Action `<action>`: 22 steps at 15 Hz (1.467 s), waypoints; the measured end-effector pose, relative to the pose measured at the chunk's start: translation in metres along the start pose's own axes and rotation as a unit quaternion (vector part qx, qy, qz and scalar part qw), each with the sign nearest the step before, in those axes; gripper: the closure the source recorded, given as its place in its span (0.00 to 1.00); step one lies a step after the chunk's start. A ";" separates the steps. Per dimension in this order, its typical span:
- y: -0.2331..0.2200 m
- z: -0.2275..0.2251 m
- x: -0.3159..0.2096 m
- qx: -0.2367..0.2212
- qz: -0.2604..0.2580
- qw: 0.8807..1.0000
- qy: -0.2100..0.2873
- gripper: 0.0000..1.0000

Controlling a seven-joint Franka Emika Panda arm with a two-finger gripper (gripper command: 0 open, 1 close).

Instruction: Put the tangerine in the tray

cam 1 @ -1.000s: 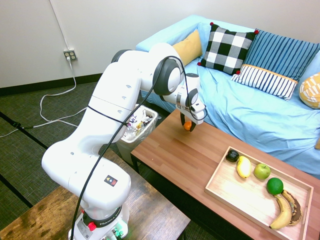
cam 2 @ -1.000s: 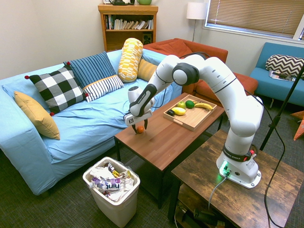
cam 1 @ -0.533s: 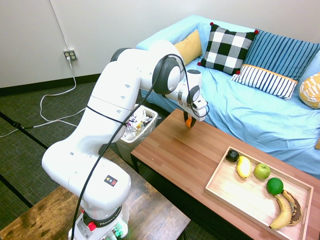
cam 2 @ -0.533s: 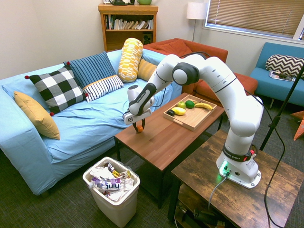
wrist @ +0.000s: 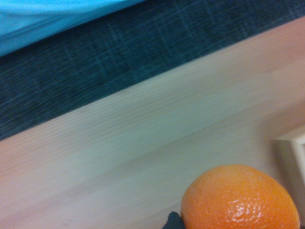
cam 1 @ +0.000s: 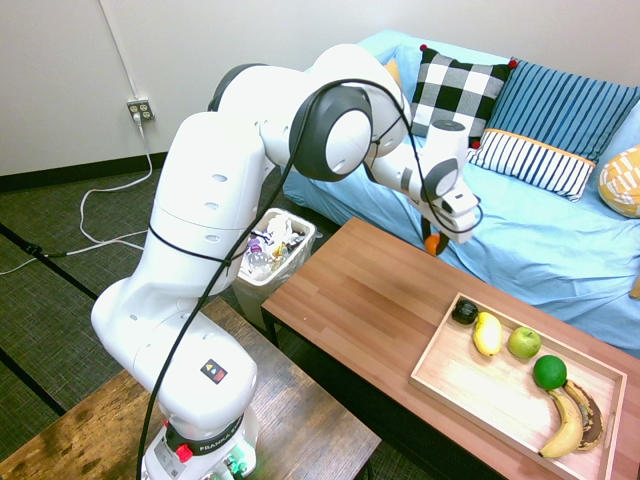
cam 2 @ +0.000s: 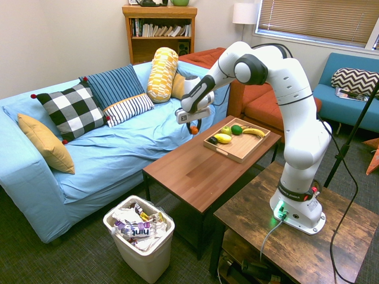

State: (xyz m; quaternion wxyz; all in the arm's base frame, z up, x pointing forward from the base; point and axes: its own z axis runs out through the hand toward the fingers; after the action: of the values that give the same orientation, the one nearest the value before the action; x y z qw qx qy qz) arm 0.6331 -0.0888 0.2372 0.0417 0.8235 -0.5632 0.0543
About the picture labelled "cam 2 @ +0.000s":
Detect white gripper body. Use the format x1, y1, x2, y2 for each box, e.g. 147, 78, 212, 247
190, 106, 212, 123

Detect light wooden tray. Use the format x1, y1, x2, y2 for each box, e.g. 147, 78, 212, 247
203, 117, 271, 164

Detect yellow lemon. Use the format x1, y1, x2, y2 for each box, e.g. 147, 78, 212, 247
213, 133, 233, 144

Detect small mustard yellow pillow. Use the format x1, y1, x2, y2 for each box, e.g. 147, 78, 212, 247
171, 73, 187, 101

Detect reddish wooden coffee table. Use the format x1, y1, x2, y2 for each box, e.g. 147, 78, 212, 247
142, 115, 282, 261

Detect yellow banana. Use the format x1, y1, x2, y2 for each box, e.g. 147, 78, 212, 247
242, 128, 266, 138

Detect yellow patterned bolster pillow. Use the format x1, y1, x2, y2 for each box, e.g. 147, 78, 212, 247
146, 47, 179, 104

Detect orange sofa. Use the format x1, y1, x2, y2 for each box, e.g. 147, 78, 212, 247
177, 47, 323, 143

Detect white navy striped pillow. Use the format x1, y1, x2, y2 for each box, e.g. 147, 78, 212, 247
102, 93, 155, 128

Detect light blue sofa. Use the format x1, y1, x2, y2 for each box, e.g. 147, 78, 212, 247
0, 61, 232, 246

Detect blue striped pillow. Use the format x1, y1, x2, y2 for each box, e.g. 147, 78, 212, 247
78, 64, 146, 111

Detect crumpled white paper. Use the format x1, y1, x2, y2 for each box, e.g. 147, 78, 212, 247
111, 206, 140, 225

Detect white shade floor lamp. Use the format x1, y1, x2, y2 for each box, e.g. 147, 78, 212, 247
232, 2, 260, 42

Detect wooden bookshelf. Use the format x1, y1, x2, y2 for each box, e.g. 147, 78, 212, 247
121, 4, 198, 65

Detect clear plastic water bottle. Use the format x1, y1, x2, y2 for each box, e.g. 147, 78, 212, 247
111, 221, 158, 241

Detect black white checked pillow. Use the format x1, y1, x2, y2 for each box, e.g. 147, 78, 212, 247
30, 76, 111, 145

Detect white window sill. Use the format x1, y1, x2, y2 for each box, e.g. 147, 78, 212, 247
251, 31, 379, 56

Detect black white shelf object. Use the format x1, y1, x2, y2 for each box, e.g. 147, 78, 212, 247
136, 0, 169, 7

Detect beige trash bin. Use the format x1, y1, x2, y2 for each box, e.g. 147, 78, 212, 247
102, 195, 175, 284

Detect teal sofa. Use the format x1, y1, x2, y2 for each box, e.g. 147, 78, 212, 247
312, 52, 379, 131

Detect wooden window blinds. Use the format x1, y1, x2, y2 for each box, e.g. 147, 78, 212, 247
256, 0, 379, 50

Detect magazine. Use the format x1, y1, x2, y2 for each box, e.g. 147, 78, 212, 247
335, 87, 371, 103

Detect black white chevron pillow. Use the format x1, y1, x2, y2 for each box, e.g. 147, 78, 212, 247
330, 67, 379, 97

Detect black device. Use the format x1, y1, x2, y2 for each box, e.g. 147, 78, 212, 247
241, 259, 281, 282

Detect rustic wooden robot table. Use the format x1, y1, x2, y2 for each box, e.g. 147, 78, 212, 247
208, 161, 379, 284

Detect orange folded object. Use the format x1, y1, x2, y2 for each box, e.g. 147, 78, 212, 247
362, 137, 379, 176

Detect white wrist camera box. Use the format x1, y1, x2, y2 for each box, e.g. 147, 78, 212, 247
175, 108, 193, 124

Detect grey base cable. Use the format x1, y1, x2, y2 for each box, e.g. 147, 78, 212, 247
259, 218, 285, 262

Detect black camera stand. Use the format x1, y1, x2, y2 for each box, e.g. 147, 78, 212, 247
323, 85, 379, 189

